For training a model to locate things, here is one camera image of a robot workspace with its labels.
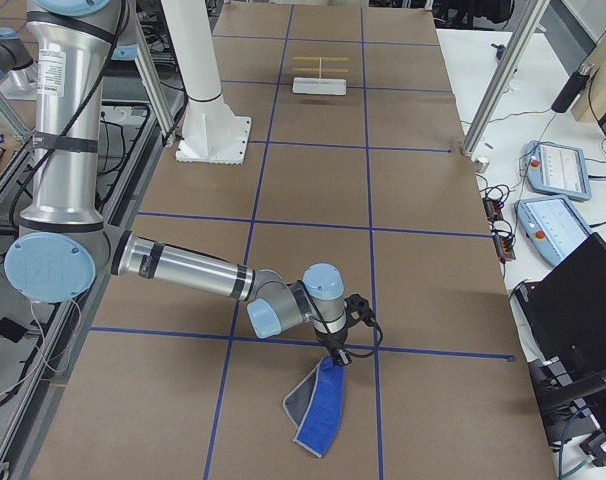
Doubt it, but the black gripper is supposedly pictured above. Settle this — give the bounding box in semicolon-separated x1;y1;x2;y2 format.
316;328;351;366

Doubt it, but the blue grey towel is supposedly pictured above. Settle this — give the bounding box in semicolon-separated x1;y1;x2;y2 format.
282;356;344;458

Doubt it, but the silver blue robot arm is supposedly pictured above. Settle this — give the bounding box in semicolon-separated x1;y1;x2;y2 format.
4;1;353;366

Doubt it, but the wooden towel rack white base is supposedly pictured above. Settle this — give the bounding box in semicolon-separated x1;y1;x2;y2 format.
292;56;349;96

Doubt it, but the black laptop computer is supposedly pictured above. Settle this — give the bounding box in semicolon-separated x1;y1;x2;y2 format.
512;231;606;381

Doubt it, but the near teach pendant tablet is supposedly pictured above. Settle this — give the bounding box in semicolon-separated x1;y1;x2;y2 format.
515;194;592;267

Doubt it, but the teach pendant tablet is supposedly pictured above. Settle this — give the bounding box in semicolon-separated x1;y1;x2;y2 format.
525;140;592;201
515;194;592;267

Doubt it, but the far teach pendant tablet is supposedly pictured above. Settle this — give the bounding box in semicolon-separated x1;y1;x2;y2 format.
525;140;592;201

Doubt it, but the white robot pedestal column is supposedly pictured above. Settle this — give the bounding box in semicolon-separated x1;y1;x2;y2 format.
162;0;252;165

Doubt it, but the aluminium frame post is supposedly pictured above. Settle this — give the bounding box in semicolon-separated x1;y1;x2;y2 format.
461;0;550;158

